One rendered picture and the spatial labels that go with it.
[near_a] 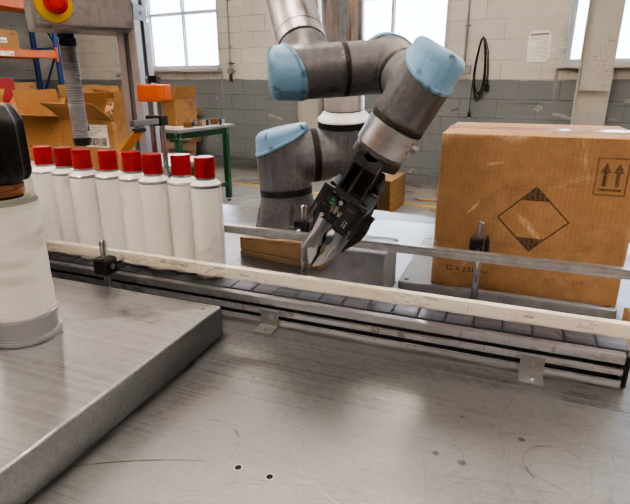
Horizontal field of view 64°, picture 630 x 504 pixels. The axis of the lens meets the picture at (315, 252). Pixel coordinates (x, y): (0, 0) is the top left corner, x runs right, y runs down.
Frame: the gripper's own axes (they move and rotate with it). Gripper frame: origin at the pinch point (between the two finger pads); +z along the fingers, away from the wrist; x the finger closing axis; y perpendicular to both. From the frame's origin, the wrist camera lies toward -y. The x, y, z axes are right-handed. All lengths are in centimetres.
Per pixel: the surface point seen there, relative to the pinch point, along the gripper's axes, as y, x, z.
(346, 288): 4.7, 6.9, -1.0
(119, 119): -125, -132, 66
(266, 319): 6.2, -0.8, 11.2
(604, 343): 3.7, 38.3, -15.9
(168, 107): -348, -247, 142
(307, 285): 4.7, 1.7, 2.5
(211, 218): 2.5, -17.9, 4.2
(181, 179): 1.6, -25.9, 2.1
